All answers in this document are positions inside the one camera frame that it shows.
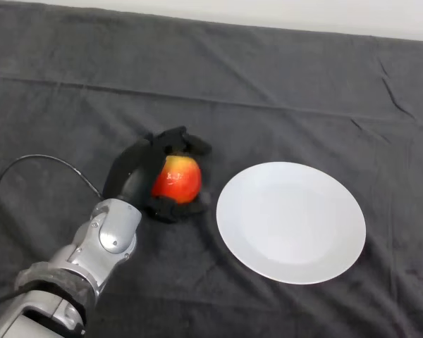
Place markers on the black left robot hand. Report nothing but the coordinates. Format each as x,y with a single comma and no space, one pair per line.
138,169

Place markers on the red yellow apple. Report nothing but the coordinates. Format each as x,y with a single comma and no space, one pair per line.
178,181

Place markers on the round white plate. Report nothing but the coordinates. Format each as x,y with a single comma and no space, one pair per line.
291,223

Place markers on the black table cloth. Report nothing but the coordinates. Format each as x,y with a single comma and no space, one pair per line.
268,88

